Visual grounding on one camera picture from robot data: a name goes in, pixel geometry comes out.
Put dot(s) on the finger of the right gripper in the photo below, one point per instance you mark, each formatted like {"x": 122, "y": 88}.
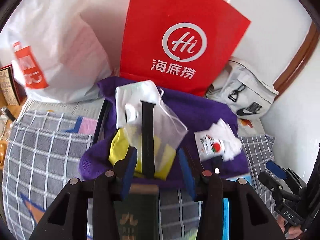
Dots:
{"x": 292, "y": 180}
{"x": 272, "y": 183}

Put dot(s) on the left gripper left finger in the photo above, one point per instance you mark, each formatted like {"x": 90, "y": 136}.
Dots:
{"x": 112, "y": 185}

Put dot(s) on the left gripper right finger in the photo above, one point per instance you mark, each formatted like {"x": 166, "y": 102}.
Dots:
{"x": 206, "y": 187}

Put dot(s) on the dark green tea box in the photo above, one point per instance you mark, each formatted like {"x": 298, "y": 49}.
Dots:
{"x": 137, "y": 215}

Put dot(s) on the white sponge block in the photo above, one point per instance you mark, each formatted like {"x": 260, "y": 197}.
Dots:
{"x": 223, "y": 132}

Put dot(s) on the yellow Adidas mini bag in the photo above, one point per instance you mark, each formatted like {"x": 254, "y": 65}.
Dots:
{"x": 164, "y": 155}

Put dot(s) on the clear mesh pouch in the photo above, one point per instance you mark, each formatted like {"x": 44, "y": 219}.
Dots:
{"x": 156, "y": 120}

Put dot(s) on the fruit print small pouch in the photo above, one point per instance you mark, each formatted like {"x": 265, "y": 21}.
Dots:
{"x": 208, "y": 145}

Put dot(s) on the white glove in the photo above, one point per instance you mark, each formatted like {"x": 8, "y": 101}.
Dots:
{"x": 128, "y": 100}

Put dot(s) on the person's right hand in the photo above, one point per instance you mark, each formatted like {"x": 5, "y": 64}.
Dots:
{"x": 294, "y": 232}

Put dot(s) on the blue tissue pack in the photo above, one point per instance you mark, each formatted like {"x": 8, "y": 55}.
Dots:
{"x": 226, "y": 215}

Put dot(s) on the grey checkered cloth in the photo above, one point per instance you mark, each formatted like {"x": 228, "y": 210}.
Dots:
{"x": 43, "y": 154}

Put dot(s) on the purple towel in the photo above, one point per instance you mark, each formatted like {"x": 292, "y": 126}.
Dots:
{"x": 197, "y": 113}

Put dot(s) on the grey Nike waist bag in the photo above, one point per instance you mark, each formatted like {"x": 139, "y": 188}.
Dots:
{"x": 242, "y": 88}

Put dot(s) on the framed picture book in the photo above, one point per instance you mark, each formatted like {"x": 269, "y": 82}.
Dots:
{"x": 13, "y": 92}

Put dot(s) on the white Miniso plastic bag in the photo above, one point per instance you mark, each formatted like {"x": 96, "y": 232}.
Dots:
{"x": 55, "y": 54}

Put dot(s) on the red Haidilao paper bag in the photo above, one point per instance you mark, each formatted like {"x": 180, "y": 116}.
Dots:
{"x": 180, "y": 44}

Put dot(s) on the brown wooden door frame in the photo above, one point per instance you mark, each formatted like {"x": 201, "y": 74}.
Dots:
{"x": 298, "y": 62}

